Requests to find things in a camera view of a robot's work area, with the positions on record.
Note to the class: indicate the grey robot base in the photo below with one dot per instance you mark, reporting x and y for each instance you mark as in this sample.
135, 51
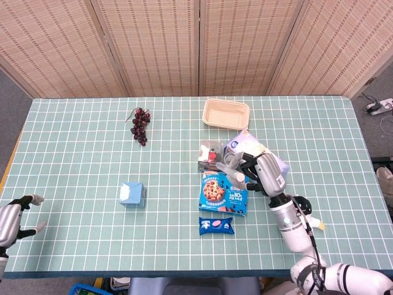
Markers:
193, 286

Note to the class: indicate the bamboo folding screen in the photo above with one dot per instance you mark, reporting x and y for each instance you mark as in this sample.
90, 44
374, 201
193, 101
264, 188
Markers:
153, 46

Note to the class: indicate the blue Oreo cookie packet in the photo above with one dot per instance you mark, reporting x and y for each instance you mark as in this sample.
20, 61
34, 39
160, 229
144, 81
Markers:
216, 225

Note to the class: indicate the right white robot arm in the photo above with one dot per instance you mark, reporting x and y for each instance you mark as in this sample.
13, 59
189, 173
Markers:
296, 230

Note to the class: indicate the blue plastic crate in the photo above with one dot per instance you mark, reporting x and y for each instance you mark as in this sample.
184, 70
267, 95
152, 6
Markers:
87, 289

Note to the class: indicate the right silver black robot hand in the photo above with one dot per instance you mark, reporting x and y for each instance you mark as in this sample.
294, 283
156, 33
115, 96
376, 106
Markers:
270, 175

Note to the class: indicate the black white penguin plush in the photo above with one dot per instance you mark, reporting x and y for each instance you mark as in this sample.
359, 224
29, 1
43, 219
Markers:
307, 206

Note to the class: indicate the white power strip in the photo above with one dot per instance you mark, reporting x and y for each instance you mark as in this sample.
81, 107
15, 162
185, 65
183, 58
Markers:
382, 106

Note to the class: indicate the green checked tablecloth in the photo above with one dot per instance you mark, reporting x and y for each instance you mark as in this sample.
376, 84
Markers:
92, 153

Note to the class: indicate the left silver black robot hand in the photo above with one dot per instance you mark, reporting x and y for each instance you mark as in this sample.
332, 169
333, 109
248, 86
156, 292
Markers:
7, 219

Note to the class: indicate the beige plastic food container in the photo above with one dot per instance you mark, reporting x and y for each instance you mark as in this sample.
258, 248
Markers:
225, 113

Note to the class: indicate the beige shoe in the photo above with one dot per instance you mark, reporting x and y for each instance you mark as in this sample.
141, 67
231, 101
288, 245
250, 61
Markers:
385, 181

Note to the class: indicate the small blue carton box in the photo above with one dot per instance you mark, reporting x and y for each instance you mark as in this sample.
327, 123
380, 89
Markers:
132, 194

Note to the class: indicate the clear box with red capsules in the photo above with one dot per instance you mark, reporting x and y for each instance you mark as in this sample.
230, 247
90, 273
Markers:
210, 156

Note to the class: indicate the clear bottle with white cap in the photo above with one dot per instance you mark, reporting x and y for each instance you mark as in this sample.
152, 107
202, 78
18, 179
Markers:
231, 172

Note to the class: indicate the clear glass jar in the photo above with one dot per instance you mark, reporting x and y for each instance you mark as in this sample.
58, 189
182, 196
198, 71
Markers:
228, 158

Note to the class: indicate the dark red grape bunch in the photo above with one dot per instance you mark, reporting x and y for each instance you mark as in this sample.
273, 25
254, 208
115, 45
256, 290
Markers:
139, 124

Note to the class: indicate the blue chocolate cookie box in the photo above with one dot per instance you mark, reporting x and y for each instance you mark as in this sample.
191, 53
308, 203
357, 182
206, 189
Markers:
222, 193

